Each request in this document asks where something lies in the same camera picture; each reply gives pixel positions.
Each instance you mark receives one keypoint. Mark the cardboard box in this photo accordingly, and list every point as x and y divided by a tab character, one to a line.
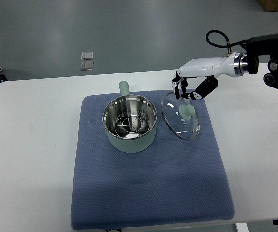
269	5

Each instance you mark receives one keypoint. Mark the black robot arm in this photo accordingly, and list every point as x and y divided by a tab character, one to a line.
259	46

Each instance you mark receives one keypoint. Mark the blue textured mat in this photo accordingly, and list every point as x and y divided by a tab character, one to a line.
172	181

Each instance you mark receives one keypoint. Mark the green pot with steel interior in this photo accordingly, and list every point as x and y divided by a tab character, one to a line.
130	121

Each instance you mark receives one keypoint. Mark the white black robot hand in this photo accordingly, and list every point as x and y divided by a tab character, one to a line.
233	65

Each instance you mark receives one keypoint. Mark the upper metal floor plate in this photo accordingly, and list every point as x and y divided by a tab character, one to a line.
87	55

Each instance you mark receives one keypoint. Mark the lower metal floor plate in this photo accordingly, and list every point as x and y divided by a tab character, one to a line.
87	65

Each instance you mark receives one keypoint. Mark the white table leg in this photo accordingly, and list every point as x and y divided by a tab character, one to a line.
241	227

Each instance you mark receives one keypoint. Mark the metal floor plate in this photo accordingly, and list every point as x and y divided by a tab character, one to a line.
87	65
87	55

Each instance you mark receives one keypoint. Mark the glass lid with green knob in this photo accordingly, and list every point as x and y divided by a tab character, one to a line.
180	116

